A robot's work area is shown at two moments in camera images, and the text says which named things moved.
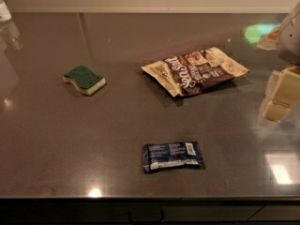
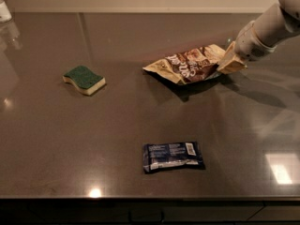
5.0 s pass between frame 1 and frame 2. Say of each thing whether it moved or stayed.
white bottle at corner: stayed
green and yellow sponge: stayed
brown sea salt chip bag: moved
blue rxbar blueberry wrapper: stayed
